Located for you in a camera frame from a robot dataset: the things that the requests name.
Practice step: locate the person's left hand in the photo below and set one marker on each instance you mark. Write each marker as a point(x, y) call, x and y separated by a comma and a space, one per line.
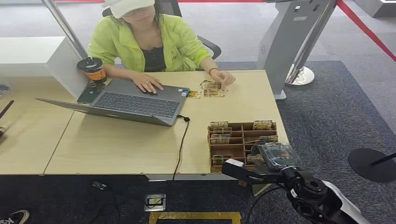
point(224, 77)

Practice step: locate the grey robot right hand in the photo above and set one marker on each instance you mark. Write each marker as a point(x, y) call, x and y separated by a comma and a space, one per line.
point(278, 156)

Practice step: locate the person's right hand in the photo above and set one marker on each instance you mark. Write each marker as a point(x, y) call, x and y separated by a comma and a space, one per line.
point(148, 83)

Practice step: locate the person's left forearm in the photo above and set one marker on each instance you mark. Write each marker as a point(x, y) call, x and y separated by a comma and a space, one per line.
point(209, 65)

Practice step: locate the person's right forearm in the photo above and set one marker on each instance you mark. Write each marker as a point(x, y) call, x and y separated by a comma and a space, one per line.
point(119, 72)

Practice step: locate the black silver robot right arm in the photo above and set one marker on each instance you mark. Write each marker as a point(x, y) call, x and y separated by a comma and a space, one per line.
point(312, 191)

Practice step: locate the wooden card organizer box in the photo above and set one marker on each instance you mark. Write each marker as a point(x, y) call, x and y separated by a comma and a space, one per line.
point(235, 145)

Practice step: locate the person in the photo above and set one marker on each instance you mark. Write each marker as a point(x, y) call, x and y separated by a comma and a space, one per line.
point(179, 43)

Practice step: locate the grey open laptop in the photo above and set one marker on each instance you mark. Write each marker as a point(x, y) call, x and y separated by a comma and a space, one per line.
point(136, 103)

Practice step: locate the orange coffee cup black lid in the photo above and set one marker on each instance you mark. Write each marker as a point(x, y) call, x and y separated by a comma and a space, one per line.
point(94, 70)

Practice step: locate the grey kiosk stand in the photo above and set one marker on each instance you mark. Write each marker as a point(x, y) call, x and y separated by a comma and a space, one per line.
point(284, 40)

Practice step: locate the black round stand base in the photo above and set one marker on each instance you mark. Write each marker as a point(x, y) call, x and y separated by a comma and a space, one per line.
point(368, 165)

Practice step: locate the slanted metal pole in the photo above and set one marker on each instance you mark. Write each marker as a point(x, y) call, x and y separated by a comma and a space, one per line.
point(66, 29)

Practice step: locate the small black floor device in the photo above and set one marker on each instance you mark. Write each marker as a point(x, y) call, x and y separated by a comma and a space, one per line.
point(99, 185)

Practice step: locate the white desk partition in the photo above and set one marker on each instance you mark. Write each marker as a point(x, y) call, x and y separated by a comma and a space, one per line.
point(34, 55)

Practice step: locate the metal floor socket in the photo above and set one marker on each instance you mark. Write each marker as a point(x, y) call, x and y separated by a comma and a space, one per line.
point(155, 202)

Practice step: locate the dark wooden stick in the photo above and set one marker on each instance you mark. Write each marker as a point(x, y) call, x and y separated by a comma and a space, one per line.
point(6, 109)

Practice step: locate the red barrier belt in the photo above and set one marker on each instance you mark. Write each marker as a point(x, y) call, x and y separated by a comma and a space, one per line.
point(365, 29)

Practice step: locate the grey platform block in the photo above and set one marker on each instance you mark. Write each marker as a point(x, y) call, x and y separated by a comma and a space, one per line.
point(376, 6)

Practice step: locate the black white sneaker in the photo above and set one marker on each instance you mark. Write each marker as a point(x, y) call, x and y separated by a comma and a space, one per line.
point(17, 216)

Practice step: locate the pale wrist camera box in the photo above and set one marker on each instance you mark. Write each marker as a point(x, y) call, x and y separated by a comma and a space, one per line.
point(238, 171)

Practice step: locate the chrome stanchion post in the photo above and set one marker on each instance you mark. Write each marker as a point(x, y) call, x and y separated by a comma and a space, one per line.
point(298, 75)

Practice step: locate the yellow floor tape frame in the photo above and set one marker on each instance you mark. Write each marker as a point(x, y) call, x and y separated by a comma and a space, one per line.
point(195, 215)

